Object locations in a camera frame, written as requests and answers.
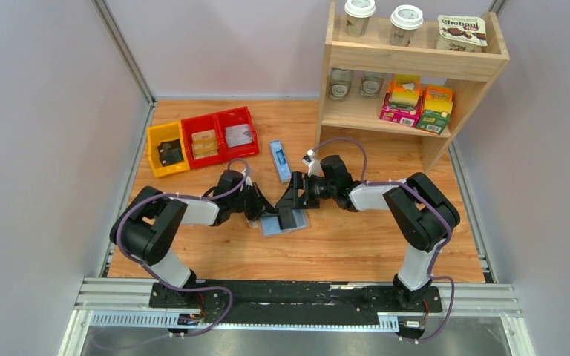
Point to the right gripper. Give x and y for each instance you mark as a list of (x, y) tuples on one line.
[(300, 190)]

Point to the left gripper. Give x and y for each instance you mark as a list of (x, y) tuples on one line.
[(256, 204)]

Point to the pink leather card holder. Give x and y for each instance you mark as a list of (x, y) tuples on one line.
[(270, 225)]

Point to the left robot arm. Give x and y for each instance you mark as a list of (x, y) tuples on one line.
[(145, 231)]

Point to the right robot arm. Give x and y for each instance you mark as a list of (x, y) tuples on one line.
[(422, 212)]

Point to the silver cards in bin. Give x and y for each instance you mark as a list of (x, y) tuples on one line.
[(238, 135)]

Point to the gold cards in bin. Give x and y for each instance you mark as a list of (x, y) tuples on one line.
[(204, 144)]

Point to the blue toothpaste box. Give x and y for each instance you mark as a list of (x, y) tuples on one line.
[(281, 163)]

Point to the red plastic bin right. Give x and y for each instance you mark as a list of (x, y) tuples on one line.
[(236, 116)]

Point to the red plastic bin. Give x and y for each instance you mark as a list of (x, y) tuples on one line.
[(196, 124), (236, 116)]

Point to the red plastic bin left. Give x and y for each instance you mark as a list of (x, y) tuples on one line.
[(196, 124)]

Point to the yellow plastic bin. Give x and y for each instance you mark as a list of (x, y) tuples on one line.
[(161, 133)]

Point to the left glass jar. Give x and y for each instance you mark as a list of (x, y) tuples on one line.
[(340, 83)]

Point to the glass jar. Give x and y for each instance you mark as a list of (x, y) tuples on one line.
[(340, 83), (370, 84)]

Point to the wooden shelf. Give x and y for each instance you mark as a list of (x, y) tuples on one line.
[(469, 75)]

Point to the right glass jar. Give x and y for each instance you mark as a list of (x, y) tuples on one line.
[(370, 84)]

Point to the pink snack box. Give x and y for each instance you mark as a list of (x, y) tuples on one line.
[(403, 101)]

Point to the green snack box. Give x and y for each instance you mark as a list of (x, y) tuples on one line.
[(437, 105)]

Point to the left paper coffee cup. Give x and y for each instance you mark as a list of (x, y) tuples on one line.
[(358, 14)]

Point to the paper coffee cup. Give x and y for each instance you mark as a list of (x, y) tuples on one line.
[(405, 21), (358, 14)]

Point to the right paper coffee cup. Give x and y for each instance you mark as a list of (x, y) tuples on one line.
[(405, 21)]

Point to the Chobani yogurt cup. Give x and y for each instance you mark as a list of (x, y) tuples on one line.
[(461, 33)]

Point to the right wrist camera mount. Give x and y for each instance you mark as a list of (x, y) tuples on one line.
[(310, 159)]

